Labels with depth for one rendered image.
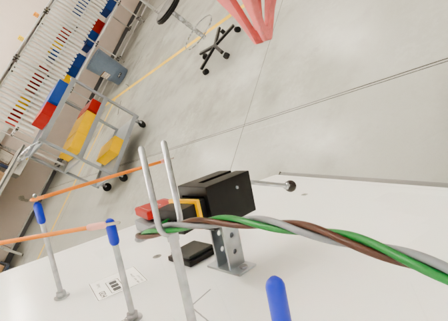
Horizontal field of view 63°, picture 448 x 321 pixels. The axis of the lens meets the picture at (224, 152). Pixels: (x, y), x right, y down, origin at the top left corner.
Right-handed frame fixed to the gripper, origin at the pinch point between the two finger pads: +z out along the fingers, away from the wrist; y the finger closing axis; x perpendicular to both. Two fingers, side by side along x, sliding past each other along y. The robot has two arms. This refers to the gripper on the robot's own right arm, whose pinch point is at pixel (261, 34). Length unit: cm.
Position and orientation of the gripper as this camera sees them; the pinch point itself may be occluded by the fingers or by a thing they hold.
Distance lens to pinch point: 42.6
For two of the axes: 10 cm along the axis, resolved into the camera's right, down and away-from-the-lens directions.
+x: 6.8, -3.5, 6.4
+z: 3.0, 9.3, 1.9
